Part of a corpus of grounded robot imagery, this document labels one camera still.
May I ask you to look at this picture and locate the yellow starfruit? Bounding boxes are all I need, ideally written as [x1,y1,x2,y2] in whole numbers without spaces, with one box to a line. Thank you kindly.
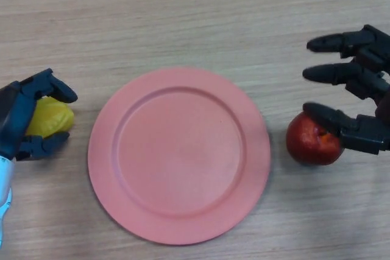
[24,96,76,139]

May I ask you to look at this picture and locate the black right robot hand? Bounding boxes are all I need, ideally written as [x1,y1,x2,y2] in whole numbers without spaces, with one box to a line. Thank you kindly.
[302,24,390,156]

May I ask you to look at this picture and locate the pink round plate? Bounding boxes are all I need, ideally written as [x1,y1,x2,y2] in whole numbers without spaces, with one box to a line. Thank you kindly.
[87,66,271,245]

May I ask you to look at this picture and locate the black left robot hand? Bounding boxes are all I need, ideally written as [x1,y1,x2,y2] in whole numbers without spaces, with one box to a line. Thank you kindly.
[0,68,79,162]

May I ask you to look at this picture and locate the red apple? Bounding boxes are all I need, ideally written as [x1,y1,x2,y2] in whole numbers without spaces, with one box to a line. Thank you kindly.
[286,111,345,166]

